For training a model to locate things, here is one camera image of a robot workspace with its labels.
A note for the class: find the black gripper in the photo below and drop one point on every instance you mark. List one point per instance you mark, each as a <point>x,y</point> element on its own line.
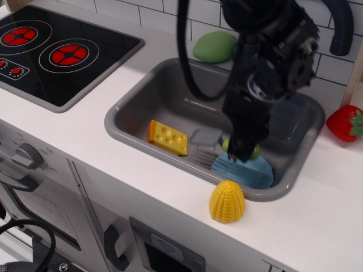
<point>249,118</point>

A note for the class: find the green handled grey spatula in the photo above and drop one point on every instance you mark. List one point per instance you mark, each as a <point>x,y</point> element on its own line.
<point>207,144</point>

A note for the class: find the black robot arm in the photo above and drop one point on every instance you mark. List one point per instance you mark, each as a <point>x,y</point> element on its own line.
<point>273,58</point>

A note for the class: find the light blue plate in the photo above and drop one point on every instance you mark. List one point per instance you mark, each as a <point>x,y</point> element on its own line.
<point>256,174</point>

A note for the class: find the yellow toy corn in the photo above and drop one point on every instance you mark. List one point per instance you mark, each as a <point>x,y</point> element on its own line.
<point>227,202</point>

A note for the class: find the yellow toy cheese wedge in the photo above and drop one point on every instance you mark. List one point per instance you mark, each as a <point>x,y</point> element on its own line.
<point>167,138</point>

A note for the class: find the green toy lime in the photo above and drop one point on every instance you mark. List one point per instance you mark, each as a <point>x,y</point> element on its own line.
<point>214,47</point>

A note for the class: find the red toy strawberry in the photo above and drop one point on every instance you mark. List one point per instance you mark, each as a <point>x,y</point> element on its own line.
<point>346,123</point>

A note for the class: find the grey dishwasher panel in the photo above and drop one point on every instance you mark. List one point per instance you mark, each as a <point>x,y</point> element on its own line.
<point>160,253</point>

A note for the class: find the grey toy oven door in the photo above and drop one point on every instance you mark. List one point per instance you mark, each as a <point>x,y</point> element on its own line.
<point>52,205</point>

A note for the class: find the black toy stovetop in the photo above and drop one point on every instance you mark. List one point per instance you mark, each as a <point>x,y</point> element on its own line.
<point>53,60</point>

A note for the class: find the grey oven knob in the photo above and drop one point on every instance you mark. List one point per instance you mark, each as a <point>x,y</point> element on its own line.
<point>27,156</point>

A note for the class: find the dark grey cabinet handle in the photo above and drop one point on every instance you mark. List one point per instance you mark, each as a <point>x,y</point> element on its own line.
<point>111,235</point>

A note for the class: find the grey oven door handle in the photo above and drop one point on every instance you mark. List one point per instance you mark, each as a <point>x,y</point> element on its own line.
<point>19,181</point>

